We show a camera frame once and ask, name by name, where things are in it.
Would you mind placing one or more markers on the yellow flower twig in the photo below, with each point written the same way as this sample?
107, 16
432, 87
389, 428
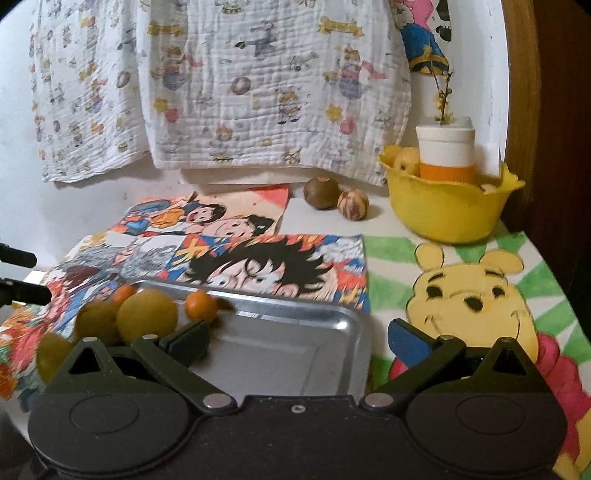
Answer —
444, 99

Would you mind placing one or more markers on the beige paper sheet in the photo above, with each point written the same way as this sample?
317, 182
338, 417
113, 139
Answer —
240, 177

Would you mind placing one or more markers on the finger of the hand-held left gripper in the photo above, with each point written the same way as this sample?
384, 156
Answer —
23, 291
16, 255

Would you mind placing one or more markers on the white printed blanket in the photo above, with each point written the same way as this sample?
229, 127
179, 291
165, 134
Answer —
231, 83

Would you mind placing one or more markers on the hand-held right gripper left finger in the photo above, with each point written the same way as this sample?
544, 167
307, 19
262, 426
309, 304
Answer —
189, 341

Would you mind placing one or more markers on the metal baking tray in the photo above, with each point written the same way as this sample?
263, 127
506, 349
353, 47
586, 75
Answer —
286, 337

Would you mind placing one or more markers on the small orange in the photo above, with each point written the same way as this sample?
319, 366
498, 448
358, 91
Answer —
124, 293
201, 307

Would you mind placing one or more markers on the colourful comic poster spiky hair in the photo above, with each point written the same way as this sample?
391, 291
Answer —
258, 263

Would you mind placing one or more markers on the wooden frame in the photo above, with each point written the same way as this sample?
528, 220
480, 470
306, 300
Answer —
549, 115

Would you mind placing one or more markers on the pale fruit piece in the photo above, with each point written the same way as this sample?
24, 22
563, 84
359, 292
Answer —
489, 188

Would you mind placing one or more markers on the large round yellow fruit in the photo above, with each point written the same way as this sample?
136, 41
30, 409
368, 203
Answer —
147, 314

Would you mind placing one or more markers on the yellow plastic bowl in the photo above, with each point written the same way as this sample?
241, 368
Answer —
443, 212

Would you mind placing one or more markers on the pink and blue wall poster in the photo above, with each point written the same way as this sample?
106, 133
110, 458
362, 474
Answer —
422, 37

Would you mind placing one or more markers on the yellow-green round fruit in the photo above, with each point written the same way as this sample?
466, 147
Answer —
51, 357
94, 323

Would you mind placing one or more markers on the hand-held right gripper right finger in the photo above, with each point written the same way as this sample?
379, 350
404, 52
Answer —
406, 339

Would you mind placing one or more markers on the striped pepino melon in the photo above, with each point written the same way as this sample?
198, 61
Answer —
352, 203

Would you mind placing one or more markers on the yellow bear poster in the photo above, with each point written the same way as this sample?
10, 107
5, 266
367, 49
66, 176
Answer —
466, 295

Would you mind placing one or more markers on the yellow-red pear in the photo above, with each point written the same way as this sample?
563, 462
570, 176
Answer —
406, 160

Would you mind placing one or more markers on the white and orange cup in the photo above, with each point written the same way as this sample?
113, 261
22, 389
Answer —
445, 152

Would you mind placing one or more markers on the brown kiwi with sticker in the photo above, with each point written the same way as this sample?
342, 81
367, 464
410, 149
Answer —
321, 189

